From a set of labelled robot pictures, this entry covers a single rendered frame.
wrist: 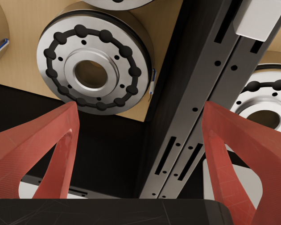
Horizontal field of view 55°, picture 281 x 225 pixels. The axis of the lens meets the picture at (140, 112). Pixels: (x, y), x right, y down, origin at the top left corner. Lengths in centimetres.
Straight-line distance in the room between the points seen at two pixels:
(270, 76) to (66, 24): 17
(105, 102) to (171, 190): 10
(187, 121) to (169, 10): 11
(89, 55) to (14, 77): 12
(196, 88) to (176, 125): 3
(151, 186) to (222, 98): 10
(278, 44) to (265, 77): 4
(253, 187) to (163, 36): 18
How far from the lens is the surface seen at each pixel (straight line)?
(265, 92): 25
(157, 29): 25
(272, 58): 25
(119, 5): 21
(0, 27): 28
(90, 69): 27
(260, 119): 29
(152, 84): 24
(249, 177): 32
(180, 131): 18
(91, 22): 22
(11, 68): 32
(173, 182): 22
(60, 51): 24
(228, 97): 16
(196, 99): 16
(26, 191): 82
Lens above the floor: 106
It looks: 48 degrees down
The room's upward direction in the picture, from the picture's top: 168 degrees counter-clockwise
